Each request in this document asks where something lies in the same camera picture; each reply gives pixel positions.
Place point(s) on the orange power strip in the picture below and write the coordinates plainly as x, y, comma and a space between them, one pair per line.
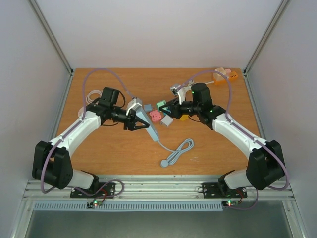
229, 77

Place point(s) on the round beige power strip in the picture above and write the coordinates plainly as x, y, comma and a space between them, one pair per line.
81, 113

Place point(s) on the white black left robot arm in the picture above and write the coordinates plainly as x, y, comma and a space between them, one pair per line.
52, 160

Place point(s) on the yellow cube socket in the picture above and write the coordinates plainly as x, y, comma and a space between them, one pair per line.
184, 117

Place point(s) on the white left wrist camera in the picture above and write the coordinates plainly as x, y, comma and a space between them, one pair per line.
135, 105

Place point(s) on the grey blue strip base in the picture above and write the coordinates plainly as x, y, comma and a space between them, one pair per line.
153, 133

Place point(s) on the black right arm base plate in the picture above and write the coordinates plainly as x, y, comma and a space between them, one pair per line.
210, 190

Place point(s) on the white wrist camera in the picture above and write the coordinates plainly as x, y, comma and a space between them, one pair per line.
180, 92
135, 105

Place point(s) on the light blue usb charger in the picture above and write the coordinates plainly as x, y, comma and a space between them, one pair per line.
148, 108

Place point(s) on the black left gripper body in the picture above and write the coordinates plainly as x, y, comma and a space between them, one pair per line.
131, 114

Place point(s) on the right controller board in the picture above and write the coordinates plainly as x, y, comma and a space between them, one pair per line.
231, 203

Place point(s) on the pink plug adapter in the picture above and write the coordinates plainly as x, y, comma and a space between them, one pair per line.
155, 116

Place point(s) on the left controller board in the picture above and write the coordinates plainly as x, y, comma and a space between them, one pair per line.
95, 204

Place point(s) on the aluminium rail frame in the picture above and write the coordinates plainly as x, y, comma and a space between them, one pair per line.
125, 159

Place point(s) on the beige cube plug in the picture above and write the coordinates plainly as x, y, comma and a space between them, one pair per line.
220, 73

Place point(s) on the green small plug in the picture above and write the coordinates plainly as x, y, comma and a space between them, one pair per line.
160, 103

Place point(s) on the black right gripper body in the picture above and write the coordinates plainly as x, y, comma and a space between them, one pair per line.
175, 110

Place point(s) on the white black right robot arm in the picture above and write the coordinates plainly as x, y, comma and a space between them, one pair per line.
265, 158

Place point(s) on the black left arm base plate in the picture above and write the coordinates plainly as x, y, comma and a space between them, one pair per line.
97, 189

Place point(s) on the white 66W usb charger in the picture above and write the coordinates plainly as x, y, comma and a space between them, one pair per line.
166, 121

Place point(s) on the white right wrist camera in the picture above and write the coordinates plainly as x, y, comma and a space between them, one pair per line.
180, 92

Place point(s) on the controller board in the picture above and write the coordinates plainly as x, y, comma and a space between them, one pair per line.
95, 204
231, 203

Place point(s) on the grey slotted cable duct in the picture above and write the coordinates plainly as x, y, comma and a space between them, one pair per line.
128, 206

